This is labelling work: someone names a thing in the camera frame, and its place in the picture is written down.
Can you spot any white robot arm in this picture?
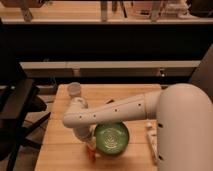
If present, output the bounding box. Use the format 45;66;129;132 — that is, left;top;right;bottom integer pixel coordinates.
63;83;213;171

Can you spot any green ceramic bowl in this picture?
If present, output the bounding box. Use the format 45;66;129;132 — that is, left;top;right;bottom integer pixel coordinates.
94;122;129;155

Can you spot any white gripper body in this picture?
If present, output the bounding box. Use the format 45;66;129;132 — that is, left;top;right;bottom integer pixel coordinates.
73;126;93;142

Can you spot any white paper cup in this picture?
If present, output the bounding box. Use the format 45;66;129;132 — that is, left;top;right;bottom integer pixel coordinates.
67;82;81;97

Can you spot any red pepper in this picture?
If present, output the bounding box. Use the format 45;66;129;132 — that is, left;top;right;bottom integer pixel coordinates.
87;144;96;162

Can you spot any black office chair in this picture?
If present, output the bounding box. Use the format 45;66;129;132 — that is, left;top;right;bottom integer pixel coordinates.
0;64;50;171

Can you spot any white remote control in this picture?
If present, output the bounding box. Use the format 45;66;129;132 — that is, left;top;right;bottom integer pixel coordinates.
146;122;158;164

